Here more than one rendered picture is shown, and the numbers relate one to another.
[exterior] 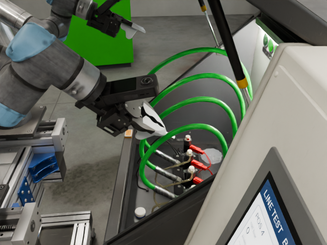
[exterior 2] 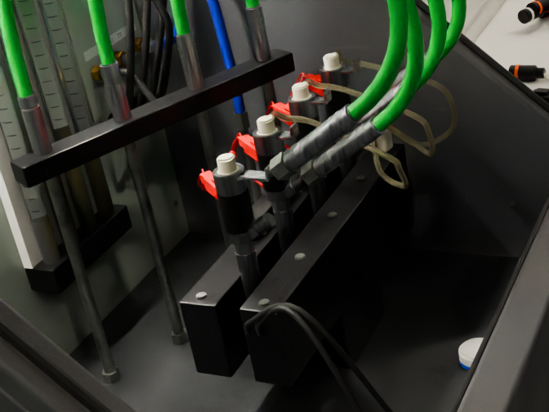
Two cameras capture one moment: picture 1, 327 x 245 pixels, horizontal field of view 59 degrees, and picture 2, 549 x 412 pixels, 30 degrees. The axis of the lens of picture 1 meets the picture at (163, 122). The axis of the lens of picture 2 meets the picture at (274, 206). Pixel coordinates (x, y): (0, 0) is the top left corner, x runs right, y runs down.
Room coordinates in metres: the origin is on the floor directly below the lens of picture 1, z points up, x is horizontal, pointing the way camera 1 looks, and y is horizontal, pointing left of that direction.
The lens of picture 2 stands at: (1.50, 0.35, 1.46)
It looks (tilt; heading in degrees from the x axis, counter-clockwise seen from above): 27 degrees down; 210
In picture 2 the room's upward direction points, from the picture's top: 11 degrees counter-clockwise
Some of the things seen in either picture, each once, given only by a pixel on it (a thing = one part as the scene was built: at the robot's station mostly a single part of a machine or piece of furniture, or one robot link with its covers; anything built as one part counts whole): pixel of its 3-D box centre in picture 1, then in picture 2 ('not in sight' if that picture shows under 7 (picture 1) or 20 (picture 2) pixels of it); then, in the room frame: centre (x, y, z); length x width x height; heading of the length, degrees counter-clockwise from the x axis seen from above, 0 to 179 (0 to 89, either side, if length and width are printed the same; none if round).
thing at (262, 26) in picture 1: (285, 43); not in sight; (0.81, -0.35, 1.43); 0.54 x 0.03 x 0.02; 0
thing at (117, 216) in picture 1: (124, 183); (517, 409); (0.82, 0.15, 0.87); 0.62 x 0.04 x 0.16; 0
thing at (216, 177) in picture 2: (183, 162); (261, 273); (0.81, -0.07, 0.99); 0.05 x 0.03 x 0.21; 90
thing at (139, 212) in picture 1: (140, 212); (479, 354); (0.70, 0.09, 0.84); 0.04 x 0.04 x 0.01
